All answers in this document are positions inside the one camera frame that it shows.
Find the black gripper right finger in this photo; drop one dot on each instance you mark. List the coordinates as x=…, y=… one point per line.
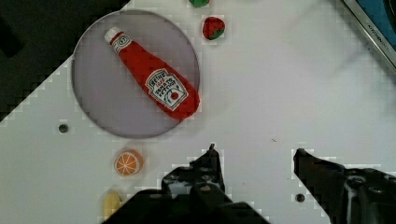
x=348, y=195

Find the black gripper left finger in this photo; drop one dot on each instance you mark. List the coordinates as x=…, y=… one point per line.
x=204, y=170

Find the red plush ketchup bottle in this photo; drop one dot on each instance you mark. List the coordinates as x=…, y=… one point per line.
x=164, y=85

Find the plush orange slice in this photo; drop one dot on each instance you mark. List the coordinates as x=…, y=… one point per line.
x=128, y=162

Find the plush yellow banana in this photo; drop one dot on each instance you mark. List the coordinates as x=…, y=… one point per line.
x=111, y=204

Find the small plush strawberry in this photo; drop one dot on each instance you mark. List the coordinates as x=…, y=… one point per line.
x=213, y=28

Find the large plush strawberry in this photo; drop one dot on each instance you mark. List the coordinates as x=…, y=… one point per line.
x=199, y=3

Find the silver black toaster oven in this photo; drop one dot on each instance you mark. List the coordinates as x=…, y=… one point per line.
x=377, y=19

